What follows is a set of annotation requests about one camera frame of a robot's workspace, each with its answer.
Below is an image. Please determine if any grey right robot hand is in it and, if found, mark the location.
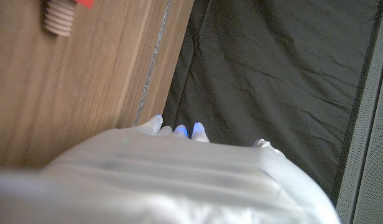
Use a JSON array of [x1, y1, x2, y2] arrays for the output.
[[0, 114, 341, 224]]

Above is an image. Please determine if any red-headed wooden screw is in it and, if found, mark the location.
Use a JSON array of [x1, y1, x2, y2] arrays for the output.
[[42, 0, 95, 37]]

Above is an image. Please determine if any grey tape outline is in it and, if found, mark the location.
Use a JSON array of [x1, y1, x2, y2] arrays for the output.
[[132, 0, 173, 128]]

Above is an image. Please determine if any black backdrop curtain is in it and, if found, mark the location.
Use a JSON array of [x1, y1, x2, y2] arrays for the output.
[[162, 0, 383, 206]]

